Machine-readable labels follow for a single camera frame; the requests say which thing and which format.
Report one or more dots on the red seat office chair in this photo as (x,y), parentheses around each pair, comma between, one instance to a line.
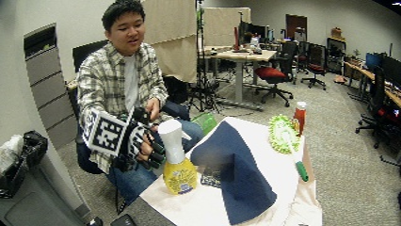
(273,73)

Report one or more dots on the white plastic bag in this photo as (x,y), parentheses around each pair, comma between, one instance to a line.
(9,152)

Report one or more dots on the long wooden side desk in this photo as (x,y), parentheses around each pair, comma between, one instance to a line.
(368,73)

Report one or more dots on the brown door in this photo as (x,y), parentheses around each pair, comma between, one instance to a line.
(296,25)

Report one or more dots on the black flat device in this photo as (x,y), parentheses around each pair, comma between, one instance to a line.
(122,220)

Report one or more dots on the dark blue cloth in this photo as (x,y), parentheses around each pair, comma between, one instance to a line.
(237,169)

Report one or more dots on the black mesh office chair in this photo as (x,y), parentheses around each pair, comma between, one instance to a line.
(316,62)

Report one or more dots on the black bag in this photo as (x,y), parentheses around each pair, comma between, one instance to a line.
(29,150)

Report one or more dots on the small beige partition panel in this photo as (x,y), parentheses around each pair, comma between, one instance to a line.
(221,26)

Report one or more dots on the the person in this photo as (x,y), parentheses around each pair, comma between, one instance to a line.
(108,78)

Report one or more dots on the red sauce bottle white cap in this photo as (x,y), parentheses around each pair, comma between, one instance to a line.
(300,117)

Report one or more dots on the large beige partition panel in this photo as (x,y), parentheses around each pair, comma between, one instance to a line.
(173,37)

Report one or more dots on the black tripod stand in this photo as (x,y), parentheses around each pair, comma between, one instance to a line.
(202,62)

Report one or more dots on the black shelf unit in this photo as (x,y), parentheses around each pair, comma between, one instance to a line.
(336,55)

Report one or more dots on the yellow spray bottle white top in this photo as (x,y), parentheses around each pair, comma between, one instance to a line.
(177,163)

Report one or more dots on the white table cover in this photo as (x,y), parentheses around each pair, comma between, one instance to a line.
(276,191)

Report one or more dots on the blue screen monitor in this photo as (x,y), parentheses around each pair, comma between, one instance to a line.
(373,60)

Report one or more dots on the grey low cabinet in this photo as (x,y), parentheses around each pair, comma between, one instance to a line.
(37,201)

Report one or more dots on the black office chair with armrests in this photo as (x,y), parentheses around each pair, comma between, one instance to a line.
(377,106)

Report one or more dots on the light wood desk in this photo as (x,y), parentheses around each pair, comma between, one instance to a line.
(244,56)

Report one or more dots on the green translucent box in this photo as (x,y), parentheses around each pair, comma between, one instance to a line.
(205,121)

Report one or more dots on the printed black marker card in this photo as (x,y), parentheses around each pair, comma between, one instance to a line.
(209,179)

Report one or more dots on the green duster brush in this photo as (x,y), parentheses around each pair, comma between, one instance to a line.
(284,135)

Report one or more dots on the grey drawer cabinet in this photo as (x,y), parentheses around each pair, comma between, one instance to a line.
(48,84)

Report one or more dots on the white cube of black markers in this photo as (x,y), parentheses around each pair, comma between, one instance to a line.
(109,133)

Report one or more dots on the black desk monitor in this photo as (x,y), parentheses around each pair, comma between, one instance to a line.
(252,31)

